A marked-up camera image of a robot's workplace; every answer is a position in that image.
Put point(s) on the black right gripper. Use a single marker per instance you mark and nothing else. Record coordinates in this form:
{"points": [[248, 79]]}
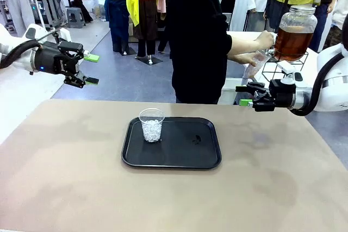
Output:
{"points": [[282, 94]]}

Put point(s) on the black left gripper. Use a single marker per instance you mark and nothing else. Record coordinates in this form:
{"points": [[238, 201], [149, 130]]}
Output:
{"points": [[54, 61]]}

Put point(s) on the tall clear iced cup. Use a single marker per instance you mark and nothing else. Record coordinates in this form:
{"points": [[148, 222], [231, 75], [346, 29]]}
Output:
{"points": [[251, 71]]}

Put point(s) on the glass tea dispenser jar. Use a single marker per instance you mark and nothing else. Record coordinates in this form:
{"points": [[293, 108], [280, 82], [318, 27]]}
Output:
{"points": [[295, 39]]}

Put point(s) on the short clear iced cup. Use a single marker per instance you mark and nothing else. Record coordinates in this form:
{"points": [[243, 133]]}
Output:
{"points": [[151, 131]]}

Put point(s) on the person's right forearm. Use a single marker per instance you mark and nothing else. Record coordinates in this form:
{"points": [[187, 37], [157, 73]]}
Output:
{"points": [[244, 44]]}

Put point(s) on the person's left forearm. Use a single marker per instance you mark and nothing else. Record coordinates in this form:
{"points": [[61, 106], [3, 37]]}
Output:
{"points": [[237, 58]]}

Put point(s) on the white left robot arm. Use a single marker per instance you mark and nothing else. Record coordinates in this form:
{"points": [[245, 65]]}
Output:
{"points": [[16, 61]]}

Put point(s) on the person's left hand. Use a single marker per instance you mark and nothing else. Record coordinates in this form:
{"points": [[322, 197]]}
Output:
{"points": [[255, 58]]}

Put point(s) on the person's right hand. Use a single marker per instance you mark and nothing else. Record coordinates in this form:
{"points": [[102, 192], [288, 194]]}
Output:
{"points": [[266, 40]]}

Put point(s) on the white plastic bin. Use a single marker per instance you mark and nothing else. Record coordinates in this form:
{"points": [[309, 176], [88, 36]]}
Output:
{"points": [[231, 90]]}

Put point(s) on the grey step stool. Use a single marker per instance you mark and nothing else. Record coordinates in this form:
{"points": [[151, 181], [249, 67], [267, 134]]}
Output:
{"points": [[74, 17]]}

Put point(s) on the mannequin with navy skirt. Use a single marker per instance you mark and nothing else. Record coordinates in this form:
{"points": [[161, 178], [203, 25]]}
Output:
{"points": [[115, 12]]}

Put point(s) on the grey work desk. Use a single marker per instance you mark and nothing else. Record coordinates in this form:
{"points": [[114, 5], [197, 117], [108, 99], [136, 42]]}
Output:
{"points": [[47, 6]]}

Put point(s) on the mannequin with yellow scarf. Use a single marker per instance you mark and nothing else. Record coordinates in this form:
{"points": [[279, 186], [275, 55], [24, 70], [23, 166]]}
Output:
{"points": [[145, 12]]}

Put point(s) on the person's black shirt torso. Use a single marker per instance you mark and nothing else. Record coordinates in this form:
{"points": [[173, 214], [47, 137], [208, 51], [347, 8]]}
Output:
{"points": [[195, 39]]}

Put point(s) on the person in grey trousers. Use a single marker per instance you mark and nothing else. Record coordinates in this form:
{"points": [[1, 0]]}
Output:
{"points": [[17, 3]]}

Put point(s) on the black plastic serving tray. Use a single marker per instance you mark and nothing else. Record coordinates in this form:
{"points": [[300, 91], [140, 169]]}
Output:
{"points": [[174, 156]]}

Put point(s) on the person in white shirt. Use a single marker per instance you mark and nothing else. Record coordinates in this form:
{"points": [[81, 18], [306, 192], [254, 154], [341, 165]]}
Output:
{"points": [[340, 3]]}

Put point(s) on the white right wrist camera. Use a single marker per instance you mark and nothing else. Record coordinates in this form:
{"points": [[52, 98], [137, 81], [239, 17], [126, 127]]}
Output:
{"points": [[289, 73]]}

